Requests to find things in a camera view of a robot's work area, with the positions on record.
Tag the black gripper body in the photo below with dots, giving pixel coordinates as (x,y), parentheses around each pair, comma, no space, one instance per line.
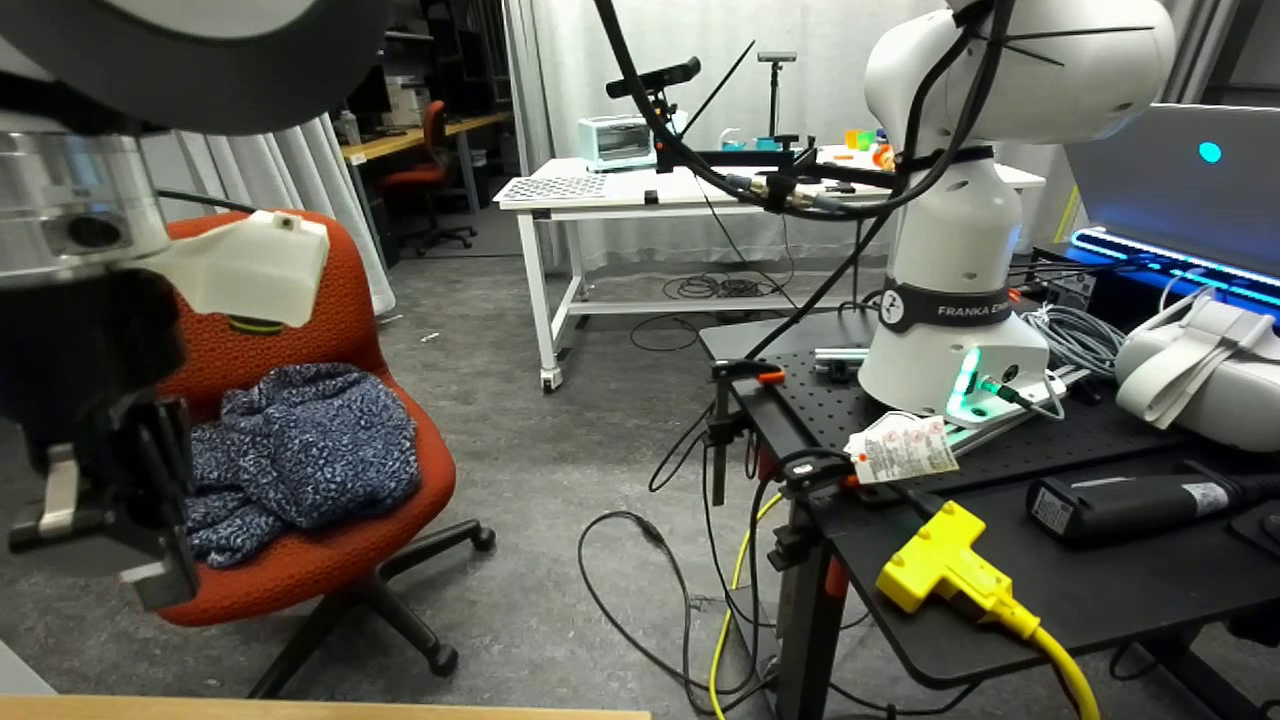
(81,347)

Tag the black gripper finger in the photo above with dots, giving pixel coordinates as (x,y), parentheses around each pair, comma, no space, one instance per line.
(57,500)
(154,493)

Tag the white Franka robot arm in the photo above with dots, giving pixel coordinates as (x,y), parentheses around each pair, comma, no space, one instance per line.
(952,242)

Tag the blue knit sweater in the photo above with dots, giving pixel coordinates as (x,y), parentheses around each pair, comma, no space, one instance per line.
(323,453)

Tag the white countertop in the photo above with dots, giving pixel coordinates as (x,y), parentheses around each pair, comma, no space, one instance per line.
(17,674)

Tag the orange office chair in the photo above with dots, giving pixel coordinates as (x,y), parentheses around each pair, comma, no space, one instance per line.
(387,523)

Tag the wooden desk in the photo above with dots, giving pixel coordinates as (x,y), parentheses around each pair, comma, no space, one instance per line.
(401,136)

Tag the red desk chair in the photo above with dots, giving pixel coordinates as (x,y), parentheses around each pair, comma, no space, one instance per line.
(426,164)

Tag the cluttered storage shelf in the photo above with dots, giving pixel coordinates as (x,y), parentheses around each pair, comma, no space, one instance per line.
(452,55)

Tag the white keyboard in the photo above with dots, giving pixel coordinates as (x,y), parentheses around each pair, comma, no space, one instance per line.
(552,190)

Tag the white metal table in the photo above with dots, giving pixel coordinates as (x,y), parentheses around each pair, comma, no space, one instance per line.
(602,193)

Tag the small white box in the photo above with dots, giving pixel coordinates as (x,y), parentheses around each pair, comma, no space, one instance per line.
(612,147)

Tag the white printed label packet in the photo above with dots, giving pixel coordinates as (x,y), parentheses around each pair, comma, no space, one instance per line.
(903,444)

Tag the colourful toy blocks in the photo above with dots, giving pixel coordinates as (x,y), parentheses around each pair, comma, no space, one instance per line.
(866,140)

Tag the black handheld device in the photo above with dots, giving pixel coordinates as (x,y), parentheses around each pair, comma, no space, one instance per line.
(1123,507)

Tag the black robot table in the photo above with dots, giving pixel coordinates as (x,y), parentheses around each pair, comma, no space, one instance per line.
(1132,584)

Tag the laptop with blue glow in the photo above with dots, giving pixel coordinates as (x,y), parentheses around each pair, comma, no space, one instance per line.
(1175,186)

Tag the white grey VR headset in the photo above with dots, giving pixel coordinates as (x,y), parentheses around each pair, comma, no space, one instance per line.
(1213,384)

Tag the black stereo camera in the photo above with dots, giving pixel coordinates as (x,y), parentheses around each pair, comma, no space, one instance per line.
(664,74)

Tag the black post with teal base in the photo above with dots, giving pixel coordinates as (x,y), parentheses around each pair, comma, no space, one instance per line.
(777,100)

